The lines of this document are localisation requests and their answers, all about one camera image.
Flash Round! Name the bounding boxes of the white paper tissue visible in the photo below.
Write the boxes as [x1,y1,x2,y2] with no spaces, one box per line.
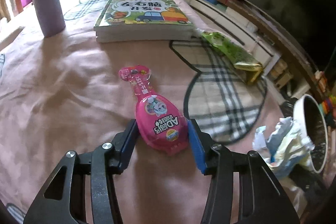
[252,117,315,179]

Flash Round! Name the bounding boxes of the pink patchwork tablecloth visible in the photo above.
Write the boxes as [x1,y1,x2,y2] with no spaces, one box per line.
[1,0,282,211]

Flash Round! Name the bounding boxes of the white-rimmed black trash bin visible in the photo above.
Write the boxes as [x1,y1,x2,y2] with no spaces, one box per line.
[293,94,328,173]

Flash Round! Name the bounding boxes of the white TV cabinet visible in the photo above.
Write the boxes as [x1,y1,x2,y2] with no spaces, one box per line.
[185,0,281,75]

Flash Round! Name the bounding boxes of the green gold snack wrapper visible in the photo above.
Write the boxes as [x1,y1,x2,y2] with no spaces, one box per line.
[194,29,264,85]

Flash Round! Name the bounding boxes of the rainbow stacking ring toy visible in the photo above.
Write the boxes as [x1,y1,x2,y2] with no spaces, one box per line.
[319,96,336,129]

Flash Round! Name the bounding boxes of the children's picture book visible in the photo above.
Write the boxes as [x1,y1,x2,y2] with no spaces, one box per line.
[93,0,195,43]

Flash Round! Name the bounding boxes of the pink toy-shaped candy package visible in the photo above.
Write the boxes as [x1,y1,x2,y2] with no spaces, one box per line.
[118,65,189,155]

